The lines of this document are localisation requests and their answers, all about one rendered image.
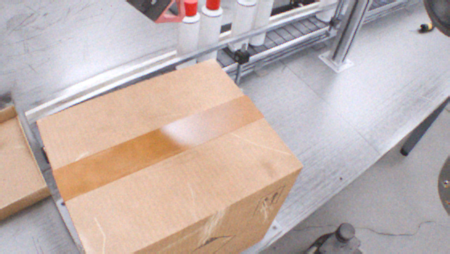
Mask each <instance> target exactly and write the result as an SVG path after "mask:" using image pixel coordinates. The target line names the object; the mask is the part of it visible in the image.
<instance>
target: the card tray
mask: <svg viewBox="0 0 450 254"><path fill-rule="evenodd" d="M50 195H51V192H50V191H49V189H48V187H47V183H46V180H45V178H44V177H43V175H42V173H41V170H40V168H39V165H38V164H37V162H36V158H35V156H34V154H33V152H32V149H31V147H30V145H29V141H28V140H27V137H26V134H25V132H24V130H23V127H22V125H21V121H20V120H19V118H18V114H17V112H16V110H15V108H14V105H11V106H8V107H6V108H4V109H2V110H0V221H1V220H4V219H5V218H7V217H8V216H11V215H13V214H14V213H16V212H19V211H21V210H23V209H24V208H27V207H29V206H31V205H32V204H34V203H37V202H39V201H40V200H43V199H45V198H46V197H49V196H50Z"/></svg>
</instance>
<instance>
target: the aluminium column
mask: <svg viewBox="0 0 450 254"><path fill-rule="evenodd" d="M371 2H372V0H350V1H349V5H348V6H347V8H346V12H345V13H344V18H343V20H342V21H341V23H342V24H341V26H340V27H339V28H338V33H337V35H336V37H335V40H334V43H333V45H332V47H331V51H330V53H329V55H328V57H327V58H328V59H329V60H330V61H332V62H333V63H334V64H336V65H337V66H338V65H342V64H344V63H345V62H346V60H347V58H348V56H349V54H350V51H351V49H352V47H353V45H354V42H355V40H356V37H357V36H358V33H359V31H360V29H361V25H362V24H363V22H364V21H363V20H364V19H365V17H366V14H367V12H368V10H369V8H370V4H371Z"/></svg>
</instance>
